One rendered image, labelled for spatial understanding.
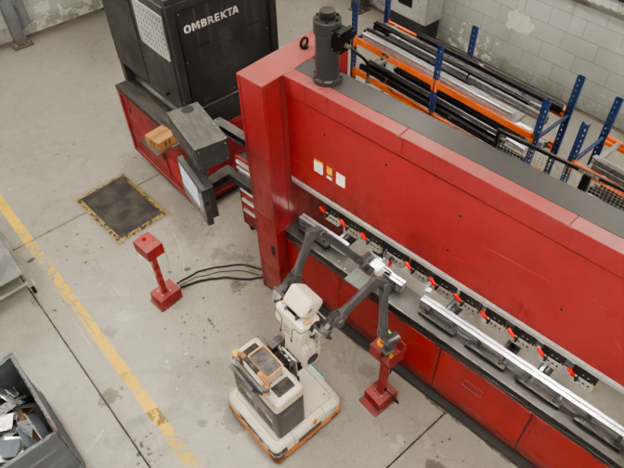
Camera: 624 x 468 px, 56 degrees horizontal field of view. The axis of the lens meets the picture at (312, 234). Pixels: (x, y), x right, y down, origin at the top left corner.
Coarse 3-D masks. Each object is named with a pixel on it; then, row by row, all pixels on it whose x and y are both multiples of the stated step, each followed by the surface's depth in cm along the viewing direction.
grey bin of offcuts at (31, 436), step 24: (0, 384) 443; (24, 384) 460; (0, 408) 421; (24, 408) 440; (48, 408) 455; (0, 432) 411; (24, 432) 409; (48, 432) 457; (0, 456) 397; (24, 456) 385; (48, 456) 402; (72, 456) 423
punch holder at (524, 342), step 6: (516, 330) 369; (522, 330) 366; (510, 336) 377; (516, 336) 373; (522, 336) 369; (528, 336) 365; (516, 342) 376; (522, 342) 372; (528, 342) 368; (534, 342) 364; (522, 348) 375; (528, 348) 371
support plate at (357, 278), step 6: (354, 270) 443; (360, 270) 443; (384, 270) 442; (348, 276) 439; (354, 276) 439; (360, 276) 439; (366, 276) 439; (348, 282) 436; (354, 282) 435; (360, 282) 435; (360, 288) 432
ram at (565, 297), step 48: (288, 96) 400; (336, 144) 393; (336, 192) 425; (384, 192) 385; (432, 192) 353; (384, 240) 416; (432, 240) 379; (480, 240) 347; (528, 240) 320; (480, 288) 372; (528, 288) 341; (576, 288) 315; (576, 336) 336
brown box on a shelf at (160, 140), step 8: (160, 128) 547; (152, 136) 538; (160, 136) 538; (168, 136) 538; (144, 144) 550; (152, 144) 540; (160, 144) 535; (168, 144) 542; (176, 144) 547; (160, 152) 540
